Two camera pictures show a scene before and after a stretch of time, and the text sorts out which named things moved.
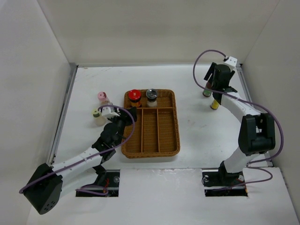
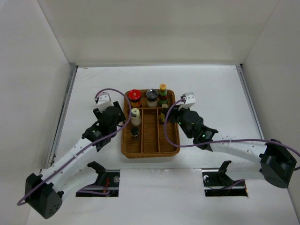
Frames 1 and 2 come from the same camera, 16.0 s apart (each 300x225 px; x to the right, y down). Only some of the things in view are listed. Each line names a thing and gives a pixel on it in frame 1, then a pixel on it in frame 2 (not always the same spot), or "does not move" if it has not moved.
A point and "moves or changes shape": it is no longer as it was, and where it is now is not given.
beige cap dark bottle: (214, 104) to (164, 110)
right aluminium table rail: (246, 87) does not move
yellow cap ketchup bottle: (207, 93) to (163, 94)
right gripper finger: (210, 71) to (174, 115)
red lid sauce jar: (134, 96) does not move
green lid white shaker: (99, 120) moves or changes shape
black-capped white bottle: (152, 94) does not move
